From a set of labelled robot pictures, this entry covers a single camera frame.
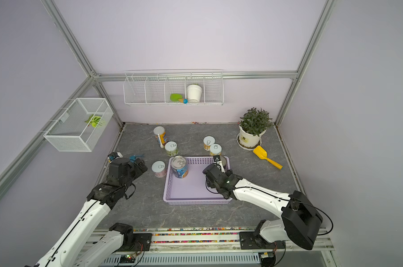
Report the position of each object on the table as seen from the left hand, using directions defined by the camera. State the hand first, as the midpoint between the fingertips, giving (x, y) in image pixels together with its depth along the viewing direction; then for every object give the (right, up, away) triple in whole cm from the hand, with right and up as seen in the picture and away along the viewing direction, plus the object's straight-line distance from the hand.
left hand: (137, 166), depth 78 cm
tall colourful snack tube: (+5, +14, +21) cm, 26 cm away
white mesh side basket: (-30, +19, +3) cm, 36 cm away
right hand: (+38, -5, +7) cm, 39 cm away
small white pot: (+26, +39, +13) cm, 48 cm away
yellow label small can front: (+38, +6, +21) cm, 44 cm away
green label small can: (+11, +7, +23) cm, 26 cm away
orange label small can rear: (+33, +11, +26) cm, 44 cm away
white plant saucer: (+59, +7, +27) cm, 65 cm away
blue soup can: (+18, -2, +9) cm, 20 cm away
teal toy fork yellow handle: (-14, +1, +24) cm, 28 cm away
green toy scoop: (+15, +38, +20) cm, 46 cm away
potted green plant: (+59, +21, +17) cm, 65 cm away
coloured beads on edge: (+28, -32, -1) cm, 42 cm away
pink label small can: (+6, -4, +13) cm, 15 cm away
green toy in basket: (-23, +22, +2) cm, 32 cm away
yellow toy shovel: (+68, +4, +25) cm, 72 cm away
